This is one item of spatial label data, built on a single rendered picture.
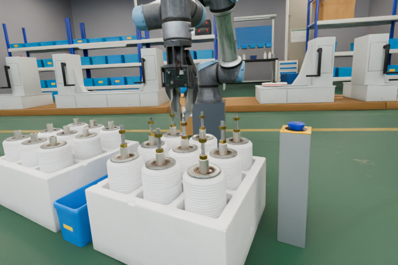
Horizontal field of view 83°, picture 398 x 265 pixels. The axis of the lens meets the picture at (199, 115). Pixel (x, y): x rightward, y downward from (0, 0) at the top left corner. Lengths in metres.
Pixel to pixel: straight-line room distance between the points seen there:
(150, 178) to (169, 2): 0.41
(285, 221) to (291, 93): 2.21
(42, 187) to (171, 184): 0.44
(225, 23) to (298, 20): 6.13
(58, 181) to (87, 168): 0.10
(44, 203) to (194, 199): 0.52
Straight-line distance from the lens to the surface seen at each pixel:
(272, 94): 2.76
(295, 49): 7.07
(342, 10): 5.99
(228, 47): 1.15
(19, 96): 3.96
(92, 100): 3.27
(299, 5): 7.27
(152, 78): 2.94
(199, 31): 5.50
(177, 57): 0.59
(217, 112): 1.24
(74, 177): 0.86
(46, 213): 0.89
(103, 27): 10.61
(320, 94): 2.89
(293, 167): 0.62
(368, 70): 3.15
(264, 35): 6.78
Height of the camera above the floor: 0.46
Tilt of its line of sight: 11 degrees down
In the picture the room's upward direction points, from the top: 2 degrees counter-clockwise
